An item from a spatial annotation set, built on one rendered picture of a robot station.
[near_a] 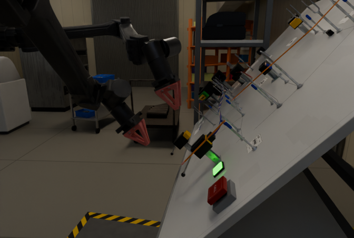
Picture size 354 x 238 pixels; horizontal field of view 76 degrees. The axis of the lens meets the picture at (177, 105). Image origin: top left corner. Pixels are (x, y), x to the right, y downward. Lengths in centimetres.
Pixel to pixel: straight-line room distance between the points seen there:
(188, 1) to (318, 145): 836
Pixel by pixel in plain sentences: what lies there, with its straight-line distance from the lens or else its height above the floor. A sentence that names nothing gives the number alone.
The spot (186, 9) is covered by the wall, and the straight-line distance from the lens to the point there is 863.
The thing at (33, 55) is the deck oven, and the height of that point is 128.
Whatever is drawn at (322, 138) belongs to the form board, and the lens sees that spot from 45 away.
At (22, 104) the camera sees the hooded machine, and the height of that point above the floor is 42.
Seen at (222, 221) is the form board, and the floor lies 107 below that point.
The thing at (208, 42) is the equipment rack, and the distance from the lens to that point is 165.
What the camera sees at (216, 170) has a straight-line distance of 67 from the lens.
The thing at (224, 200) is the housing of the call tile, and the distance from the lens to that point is 51.
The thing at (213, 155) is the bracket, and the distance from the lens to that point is 72.
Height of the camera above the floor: 140
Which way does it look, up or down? 14 degrees down
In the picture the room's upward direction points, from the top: straight up
